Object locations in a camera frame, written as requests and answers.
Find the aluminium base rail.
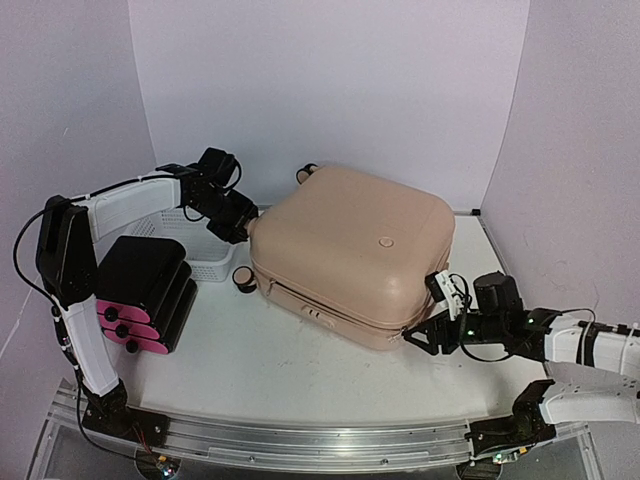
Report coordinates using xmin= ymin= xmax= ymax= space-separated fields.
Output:
xmin=47 ymin=379 xmax=594 ymax=466

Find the beige hard-shell suitcase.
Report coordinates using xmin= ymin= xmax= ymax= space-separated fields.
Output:
xmin=232 ymin=164 xmax=455 ymax=351

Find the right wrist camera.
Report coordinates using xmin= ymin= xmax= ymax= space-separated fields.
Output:
xmin=425 ymin=270 xmax=467 ymax=321

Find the black pink drawer organizer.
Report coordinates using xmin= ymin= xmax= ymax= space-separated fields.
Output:
xmin=96 ymin=235 xmax=198 ymax=355

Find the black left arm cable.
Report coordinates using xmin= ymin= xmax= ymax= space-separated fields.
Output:
xmin=12 ymin=209 xmax=59 ymax=311

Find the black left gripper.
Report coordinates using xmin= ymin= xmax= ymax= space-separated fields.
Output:
xmin=192 ymin=189 xmax=261 ymax=246

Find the white perforated plastic basket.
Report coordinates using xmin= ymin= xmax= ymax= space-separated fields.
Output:
xmin=125 ymin=209 xmax=236 ymax=283

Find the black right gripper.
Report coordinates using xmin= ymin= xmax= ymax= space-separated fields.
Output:
xmin=402 ymin=310 xmax=505 ymax=359

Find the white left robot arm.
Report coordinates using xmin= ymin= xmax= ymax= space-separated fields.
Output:
xmin=36 ymin=148 xmax=259 ymax=398

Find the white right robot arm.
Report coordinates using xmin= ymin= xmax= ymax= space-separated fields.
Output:
xmin=402 ymin=271 xmax=639 ymax=443

